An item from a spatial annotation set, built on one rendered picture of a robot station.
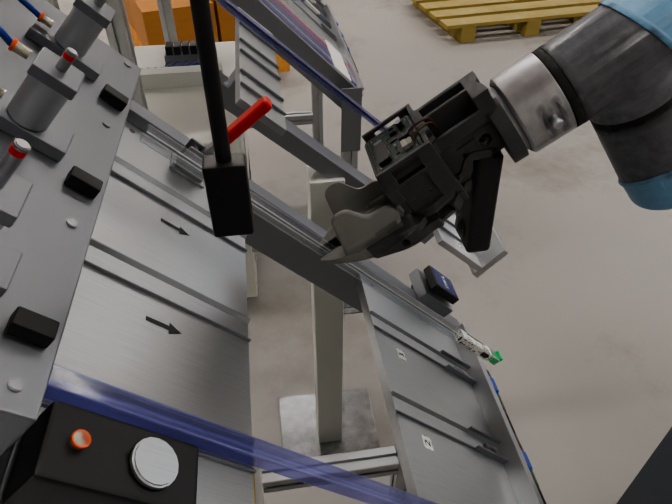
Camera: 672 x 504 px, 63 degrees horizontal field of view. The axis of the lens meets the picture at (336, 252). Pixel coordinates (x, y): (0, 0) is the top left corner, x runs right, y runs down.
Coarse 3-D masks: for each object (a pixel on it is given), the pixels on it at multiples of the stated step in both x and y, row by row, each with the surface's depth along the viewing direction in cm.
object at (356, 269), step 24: (168, 144) 45; (192, 168) 46; (264, 216) 50; (288, 216) 52; (312, 240) 53; (336, 264) 56; (360, 264) 57; (384, 288) 59; (432, 312) 64; (456, 336) 66
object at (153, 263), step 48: (144, 144) 51; (144, 192) 46; (192, 192) 52; (96, 240) 38; (144, 240) 42; (192, 240) 47; (240, 240) 53; (96, 288) 36; (144, 288) 39; (192, 288) 43; (240, 288) 48; (96, 336) 33; (144, 336) 36; (192, 336) 40; (240, 336) 43; (144, 384) 34; (192, 384) 37; (240, 384) 40; (240, 480) 34
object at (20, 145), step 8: (16, 144) 20; (24, 144) 20; (8, 152) 20; (16, 152) 20; (24, 152) 20; (0, 160) 20; (8, 160) 20; (16, 160) 20; (0, 168) 20; (8, 168) 20; (16, 168) 21; (0, 176) 21; (8, 176) 21; (0, 184) 21
